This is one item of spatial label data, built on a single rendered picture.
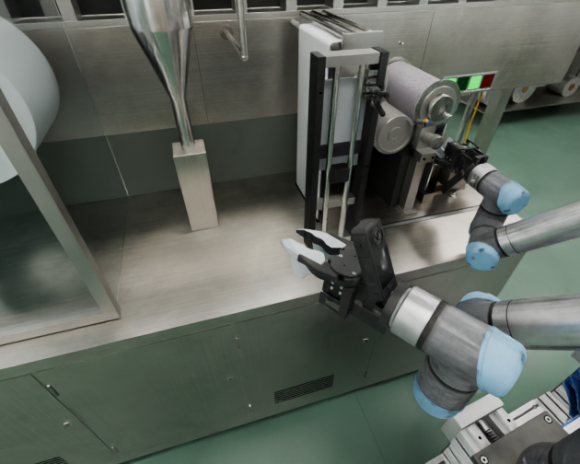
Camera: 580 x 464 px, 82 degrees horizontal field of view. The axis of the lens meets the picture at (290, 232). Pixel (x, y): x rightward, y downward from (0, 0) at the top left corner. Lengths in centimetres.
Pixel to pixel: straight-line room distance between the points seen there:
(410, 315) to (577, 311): 21
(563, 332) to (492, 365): 13
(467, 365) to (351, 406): 130
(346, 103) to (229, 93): 49
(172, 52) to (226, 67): 33
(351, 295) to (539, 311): 26
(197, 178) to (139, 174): 35
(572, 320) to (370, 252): 27
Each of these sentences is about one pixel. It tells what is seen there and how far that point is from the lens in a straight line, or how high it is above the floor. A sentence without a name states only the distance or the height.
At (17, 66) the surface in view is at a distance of 82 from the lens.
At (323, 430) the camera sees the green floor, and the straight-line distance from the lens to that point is 171.
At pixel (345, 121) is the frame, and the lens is 87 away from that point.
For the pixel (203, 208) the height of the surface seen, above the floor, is 98.
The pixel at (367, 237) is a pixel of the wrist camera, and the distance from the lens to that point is 45.
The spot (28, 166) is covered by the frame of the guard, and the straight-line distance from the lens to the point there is 71.
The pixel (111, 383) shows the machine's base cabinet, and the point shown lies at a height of 68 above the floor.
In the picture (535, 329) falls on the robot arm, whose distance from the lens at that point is 59.
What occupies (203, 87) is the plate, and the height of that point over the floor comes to 126.
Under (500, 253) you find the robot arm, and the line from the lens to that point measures 97.
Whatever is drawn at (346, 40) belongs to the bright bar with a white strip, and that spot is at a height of 144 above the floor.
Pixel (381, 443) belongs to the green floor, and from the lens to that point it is 173.
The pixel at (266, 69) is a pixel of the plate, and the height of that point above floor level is 130.
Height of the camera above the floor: 162
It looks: 41 degrees down
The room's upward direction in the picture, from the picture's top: straight up
